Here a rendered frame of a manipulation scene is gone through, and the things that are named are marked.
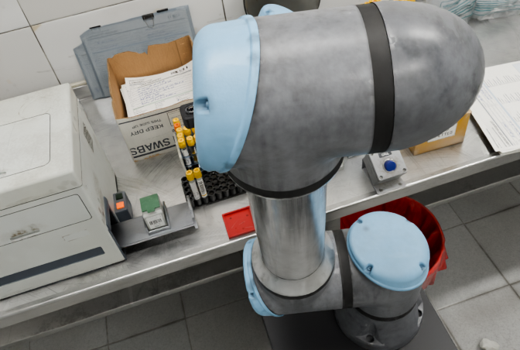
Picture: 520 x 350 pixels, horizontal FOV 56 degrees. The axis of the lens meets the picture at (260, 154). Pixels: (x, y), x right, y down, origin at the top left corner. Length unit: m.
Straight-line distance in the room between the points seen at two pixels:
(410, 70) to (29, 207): 0.77
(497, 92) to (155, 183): 0.91
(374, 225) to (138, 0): 0.97
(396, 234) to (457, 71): 0.40
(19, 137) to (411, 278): 0.74
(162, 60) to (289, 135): 1.14
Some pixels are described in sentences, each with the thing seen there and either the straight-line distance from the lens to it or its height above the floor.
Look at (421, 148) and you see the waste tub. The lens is 1.23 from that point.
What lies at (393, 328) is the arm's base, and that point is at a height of 1.00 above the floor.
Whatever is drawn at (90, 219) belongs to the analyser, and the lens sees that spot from 1.01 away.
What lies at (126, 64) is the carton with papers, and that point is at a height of 0.99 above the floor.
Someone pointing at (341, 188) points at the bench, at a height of 0.87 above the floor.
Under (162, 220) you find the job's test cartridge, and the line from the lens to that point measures 1.08.
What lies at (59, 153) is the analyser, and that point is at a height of 1.17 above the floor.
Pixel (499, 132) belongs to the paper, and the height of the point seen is 0.89.
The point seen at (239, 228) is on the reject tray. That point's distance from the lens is 1.11.
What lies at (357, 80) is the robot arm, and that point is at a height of 1.56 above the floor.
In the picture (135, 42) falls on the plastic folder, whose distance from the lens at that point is 1.49.
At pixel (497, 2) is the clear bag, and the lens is 1.72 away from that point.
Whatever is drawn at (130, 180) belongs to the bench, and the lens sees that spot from 1.28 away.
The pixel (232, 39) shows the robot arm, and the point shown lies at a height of 1.58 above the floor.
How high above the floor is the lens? 1.77
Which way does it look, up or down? 46 degrees down
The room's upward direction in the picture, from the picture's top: 10 degrees counter-clockwise
